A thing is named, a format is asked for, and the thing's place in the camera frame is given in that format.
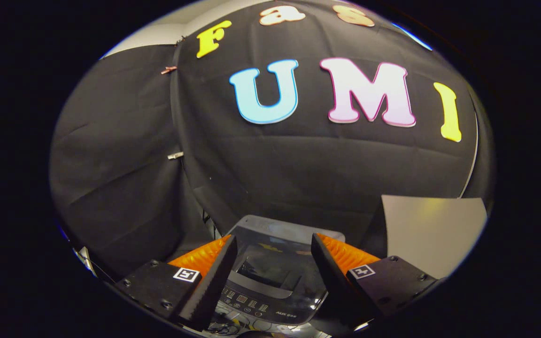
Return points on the dark transparent washing machine lid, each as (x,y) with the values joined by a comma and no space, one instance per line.
(270,263)

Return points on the silver cloth clip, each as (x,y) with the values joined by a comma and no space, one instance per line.
(175,155)

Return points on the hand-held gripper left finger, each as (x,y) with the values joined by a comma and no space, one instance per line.
(216,277)

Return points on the grey cabinet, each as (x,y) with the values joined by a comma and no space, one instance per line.
(435,234)

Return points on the grey washing machine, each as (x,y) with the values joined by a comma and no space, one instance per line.
(275,310)

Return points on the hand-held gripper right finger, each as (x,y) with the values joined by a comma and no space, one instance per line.
(331,277)

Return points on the copper cloth clip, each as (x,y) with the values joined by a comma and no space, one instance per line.
(168,70)

